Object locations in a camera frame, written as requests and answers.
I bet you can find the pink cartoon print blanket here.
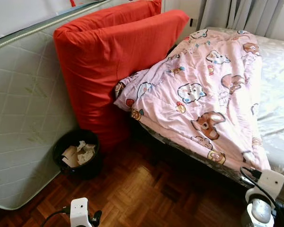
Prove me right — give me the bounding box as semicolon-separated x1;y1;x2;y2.
115;28;271;172

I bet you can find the black waste bin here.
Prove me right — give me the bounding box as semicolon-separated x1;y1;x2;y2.
53;129;103;179

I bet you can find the crumpled paper waste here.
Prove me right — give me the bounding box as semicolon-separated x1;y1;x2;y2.
62;140;96;168

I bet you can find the white quilted mattress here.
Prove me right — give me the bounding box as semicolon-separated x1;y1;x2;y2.
0;0;133;210

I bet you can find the red foam cushion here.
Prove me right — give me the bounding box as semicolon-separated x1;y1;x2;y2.
53;9;190;152
57;0;162;35

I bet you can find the bed with grey floral sheet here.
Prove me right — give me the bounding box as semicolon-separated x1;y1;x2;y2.
133;26;284;209

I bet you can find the grey curtain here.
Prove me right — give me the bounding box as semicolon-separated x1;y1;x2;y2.
199;0;284;38

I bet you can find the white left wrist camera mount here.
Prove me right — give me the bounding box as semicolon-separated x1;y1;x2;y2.
70;198;90;227

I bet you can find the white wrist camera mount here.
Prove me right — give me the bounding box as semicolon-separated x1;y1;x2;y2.
70;198;90;227
245;169;284;205

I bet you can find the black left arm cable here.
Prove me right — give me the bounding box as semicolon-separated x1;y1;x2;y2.
40;206;71;227

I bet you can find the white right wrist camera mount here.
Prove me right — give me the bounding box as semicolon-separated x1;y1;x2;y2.
245;169;284;205

